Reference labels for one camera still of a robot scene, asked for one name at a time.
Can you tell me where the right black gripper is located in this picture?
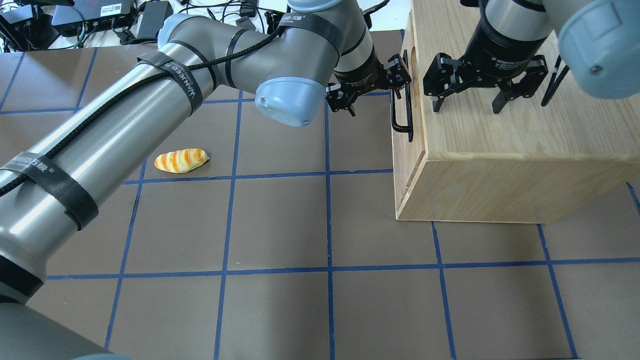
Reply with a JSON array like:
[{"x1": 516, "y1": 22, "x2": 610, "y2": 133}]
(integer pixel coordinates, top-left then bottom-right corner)
[{"x1": 422, "y1": 20, "x2": 549, "y2": 115}]

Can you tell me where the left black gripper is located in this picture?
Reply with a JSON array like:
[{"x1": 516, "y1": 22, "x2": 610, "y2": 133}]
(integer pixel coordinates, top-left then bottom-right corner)
[{"x1": 326, "y1": 48, "x2": 406, "y2": 117}]

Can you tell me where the wooden drawer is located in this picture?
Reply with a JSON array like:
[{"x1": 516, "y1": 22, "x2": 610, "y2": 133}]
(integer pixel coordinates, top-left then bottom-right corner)
[{"x1": 390, "y1": 10, "x2": 425, "y2": 173}]

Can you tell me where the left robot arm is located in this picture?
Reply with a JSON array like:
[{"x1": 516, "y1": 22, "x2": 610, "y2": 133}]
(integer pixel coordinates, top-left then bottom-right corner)
[{"x1": 0, "y1": 0, "x2": 403, "y2": 360}]

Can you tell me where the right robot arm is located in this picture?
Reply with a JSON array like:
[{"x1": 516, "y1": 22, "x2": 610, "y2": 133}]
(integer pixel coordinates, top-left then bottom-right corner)
[{"x1": 422, "y1": 0, "x2": 640, "y2": 114}]

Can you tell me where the wooden drawer cabinet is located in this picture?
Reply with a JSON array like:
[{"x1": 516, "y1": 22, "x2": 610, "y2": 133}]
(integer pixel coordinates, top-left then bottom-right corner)
[{"x1": 394, "y1": 0, "x2": 640, "y2": 224}]

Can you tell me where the striped toy bread loaf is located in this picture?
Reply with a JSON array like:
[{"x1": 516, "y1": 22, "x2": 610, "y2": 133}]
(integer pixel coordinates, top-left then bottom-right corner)
[{"x1": 153, "y1": 148, "x2": 210, "y2": 174}]

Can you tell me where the black power brick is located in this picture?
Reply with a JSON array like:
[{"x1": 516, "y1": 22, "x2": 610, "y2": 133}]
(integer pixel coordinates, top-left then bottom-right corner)
[{"x1": 136, "y1": 0, "x2": 174, "y2": 39}]

